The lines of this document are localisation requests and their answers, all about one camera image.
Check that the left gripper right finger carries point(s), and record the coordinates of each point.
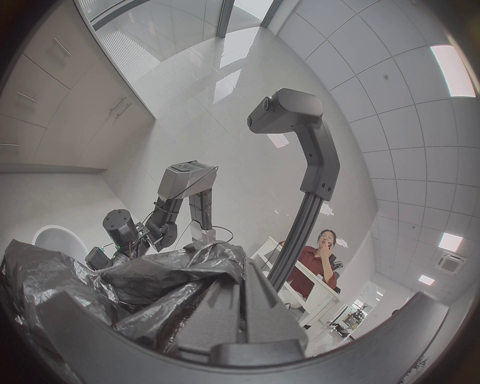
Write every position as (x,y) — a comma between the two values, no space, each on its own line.
(270,315)

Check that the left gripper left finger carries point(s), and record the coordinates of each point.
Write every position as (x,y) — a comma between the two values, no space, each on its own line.
(217,318)

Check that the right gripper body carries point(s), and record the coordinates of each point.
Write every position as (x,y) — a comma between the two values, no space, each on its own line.
(120,259)

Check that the black plastic bag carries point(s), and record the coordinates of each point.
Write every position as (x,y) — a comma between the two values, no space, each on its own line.
(75,285)

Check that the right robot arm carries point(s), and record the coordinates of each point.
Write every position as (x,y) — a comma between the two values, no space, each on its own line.
(180,180)

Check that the white trash bin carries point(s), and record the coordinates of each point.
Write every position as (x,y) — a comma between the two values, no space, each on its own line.
(60,240)

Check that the white table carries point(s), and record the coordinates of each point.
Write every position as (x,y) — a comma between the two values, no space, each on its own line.
(322,300)

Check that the person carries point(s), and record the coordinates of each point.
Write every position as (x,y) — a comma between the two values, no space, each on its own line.
(311,262)

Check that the ceiling light panel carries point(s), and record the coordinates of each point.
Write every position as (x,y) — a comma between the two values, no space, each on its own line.
(453,242)
(426,279)
(452,71)

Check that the beige cabinet with drawers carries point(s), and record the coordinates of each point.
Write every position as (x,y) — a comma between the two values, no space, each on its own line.
(56,93)

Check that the ceiling air vent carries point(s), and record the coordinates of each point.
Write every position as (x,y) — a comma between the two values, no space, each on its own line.
(450,263)

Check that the window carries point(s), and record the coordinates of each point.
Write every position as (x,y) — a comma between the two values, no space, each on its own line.
(127,56)

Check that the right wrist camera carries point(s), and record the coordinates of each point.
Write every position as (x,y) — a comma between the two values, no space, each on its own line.
(95,258)

